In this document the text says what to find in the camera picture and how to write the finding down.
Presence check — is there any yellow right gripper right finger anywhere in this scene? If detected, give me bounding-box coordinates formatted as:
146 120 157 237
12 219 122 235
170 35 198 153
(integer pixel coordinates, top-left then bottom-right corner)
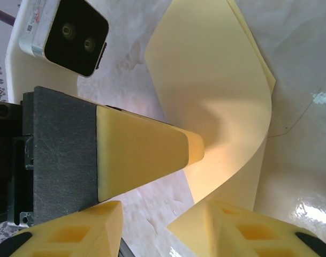
166 199 326 257

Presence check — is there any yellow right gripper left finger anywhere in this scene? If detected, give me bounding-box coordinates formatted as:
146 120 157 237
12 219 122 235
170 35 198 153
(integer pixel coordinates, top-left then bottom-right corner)
0 200 124 257

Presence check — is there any yellow paper sheet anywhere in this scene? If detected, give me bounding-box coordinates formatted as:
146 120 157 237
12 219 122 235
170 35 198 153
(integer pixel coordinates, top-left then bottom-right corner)
143 0 276 212

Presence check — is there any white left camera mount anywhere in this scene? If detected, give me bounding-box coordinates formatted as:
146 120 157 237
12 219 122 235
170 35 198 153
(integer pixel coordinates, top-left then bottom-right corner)
6 0 80 107

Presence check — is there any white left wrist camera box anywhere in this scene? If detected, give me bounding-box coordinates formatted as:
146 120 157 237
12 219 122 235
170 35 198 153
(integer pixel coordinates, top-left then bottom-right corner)
18 0 110 78

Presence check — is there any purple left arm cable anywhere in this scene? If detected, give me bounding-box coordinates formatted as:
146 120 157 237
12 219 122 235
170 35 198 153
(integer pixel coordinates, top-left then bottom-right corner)
0 5 16 26

